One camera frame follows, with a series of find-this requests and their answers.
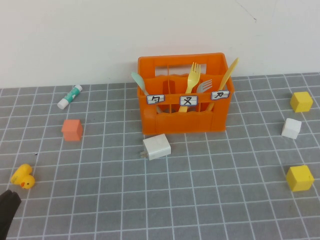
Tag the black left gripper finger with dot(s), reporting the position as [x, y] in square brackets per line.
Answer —
[8, 212]
[5, 197]

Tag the green plastic spoon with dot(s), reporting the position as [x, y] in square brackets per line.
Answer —
[138, 81]

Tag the yellow plastic fork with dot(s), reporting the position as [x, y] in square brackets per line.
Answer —
[193, 75]

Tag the grey plastic fork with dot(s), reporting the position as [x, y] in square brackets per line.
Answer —
[205, 85]

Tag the yellow plastic knife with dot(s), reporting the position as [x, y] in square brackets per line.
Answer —
[228, 73]

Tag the orange plastic cutlery holder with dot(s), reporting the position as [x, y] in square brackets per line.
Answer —
[185, 122]

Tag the yellow rubber duck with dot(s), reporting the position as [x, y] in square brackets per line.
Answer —
[23, 177]

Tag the orange foam cube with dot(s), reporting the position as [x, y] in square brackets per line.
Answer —
[72, 130]

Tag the white green glue stick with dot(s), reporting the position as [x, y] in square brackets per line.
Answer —
[70, 96]

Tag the grey grid tablecloth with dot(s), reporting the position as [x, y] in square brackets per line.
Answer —
[150, 200]

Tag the white plug charger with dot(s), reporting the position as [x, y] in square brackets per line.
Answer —
[157, 147]

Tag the white label spoon character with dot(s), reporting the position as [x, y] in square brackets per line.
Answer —
[155, 99]

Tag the white label fork character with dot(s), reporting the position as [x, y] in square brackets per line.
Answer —
[188, 100]

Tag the white label knife character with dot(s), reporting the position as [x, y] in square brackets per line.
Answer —
[220, 95]

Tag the yellow foam cube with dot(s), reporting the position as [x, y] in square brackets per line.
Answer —
[299, 179]
[301, 102]

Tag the white foam cube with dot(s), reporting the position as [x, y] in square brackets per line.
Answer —
[291, 128]

